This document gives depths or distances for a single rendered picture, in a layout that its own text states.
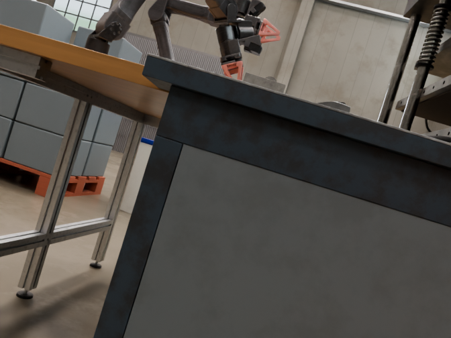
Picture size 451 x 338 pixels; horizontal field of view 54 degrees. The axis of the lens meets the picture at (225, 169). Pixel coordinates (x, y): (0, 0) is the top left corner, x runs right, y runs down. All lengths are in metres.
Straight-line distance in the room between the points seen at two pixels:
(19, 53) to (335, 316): 0.82
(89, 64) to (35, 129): 2.69
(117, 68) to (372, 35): 11.47
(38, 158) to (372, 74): 9.64
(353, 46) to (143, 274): 11.50
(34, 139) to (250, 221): 2.98
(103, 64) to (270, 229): 0.47
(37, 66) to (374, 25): 11.57
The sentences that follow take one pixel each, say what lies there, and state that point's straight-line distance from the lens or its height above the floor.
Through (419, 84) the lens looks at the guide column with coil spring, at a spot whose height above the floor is 1.30.
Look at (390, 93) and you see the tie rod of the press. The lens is 2.78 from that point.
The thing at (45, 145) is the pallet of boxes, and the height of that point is 0.36.
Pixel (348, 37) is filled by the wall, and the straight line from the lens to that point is 12.17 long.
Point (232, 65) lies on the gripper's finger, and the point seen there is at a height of 0.96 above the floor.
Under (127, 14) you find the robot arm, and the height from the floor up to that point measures 0.97.
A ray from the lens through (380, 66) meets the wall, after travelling 12.07.
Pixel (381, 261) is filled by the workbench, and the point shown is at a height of 0.58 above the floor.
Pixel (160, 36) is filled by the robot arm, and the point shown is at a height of 1.06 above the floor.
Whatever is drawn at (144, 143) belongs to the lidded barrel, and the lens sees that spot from 3.72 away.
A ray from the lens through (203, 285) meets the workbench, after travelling 0.79.
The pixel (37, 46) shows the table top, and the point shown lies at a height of 0.77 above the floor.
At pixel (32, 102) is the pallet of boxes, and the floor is 0.65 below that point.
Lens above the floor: 0.67
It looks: 1 degrees down
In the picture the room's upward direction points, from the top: 17 degrees clockwise
